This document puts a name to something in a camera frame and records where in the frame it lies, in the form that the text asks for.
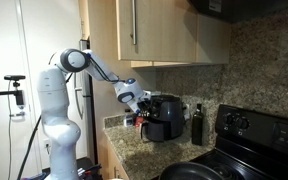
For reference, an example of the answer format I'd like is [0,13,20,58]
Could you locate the stainless steel refrigerator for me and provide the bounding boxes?
[72,38,96,164]

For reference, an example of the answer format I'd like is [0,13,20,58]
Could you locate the black kitchen stove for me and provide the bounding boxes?
[189,103,288,180]

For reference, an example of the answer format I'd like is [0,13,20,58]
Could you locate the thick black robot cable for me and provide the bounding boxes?
[16,114,43,180]

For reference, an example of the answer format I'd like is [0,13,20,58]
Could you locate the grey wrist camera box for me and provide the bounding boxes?
[143,89,162,101]

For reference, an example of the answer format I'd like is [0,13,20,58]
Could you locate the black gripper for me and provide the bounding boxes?
[136,99,159,121]

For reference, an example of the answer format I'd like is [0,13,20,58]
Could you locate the clear salt bottle blue label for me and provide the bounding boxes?
[123,108,135,128]

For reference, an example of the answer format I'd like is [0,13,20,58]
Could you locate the red snack package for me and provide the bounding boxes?
[134,115,146,130]

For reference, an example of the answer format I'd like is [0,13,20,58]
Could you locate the white outlet plate with plug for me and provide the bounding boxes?
[182,103,191,122]

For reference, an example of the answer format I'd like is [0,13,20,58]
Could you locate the black frying pan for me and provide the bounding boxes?
[158,161,226,180]

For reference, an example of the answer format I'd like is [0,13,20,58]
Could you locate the black camera on stand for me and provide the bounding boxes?
[3,74,27,82]

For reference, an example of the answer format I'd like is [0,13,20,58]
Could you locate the wooden base cabinet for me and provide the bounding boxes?
[97,132,131,180]

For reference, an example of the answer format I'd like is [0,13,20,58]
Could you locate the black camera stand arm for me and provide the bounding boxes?
[0,80,27,118]

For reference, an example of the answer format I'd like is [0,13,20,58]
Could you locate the light wooden wall cabinet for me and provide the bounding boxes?
[115,0,232,69]

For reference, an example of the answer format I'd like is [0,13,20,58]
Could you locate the dark olive oil bottle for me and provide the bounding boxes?
[191,103,205,147]

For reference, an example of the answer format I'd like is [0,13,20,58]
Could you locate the black over-range microwave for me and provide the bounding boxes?
[188,0,288,25]

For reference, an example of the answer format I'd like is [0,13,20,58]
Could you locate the thin white camera cable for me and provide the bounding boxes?
[5,89,14,180]

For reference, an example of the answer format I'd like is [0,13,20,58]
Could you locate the silver cabinet door handle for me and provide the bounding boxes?
[129,0,138,46]

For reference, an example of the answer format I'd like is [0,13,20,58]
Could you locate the black air fryer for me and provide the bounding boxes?
[139,94,187,143]

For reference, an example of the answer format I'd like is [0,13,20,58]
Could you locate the black stove knob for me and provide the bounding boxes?
[221,112,236,127]
[235,116,251,131]

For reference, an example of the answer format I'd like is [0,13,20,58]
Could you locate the white wall socket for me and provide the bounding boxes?
[42,137,52,150]

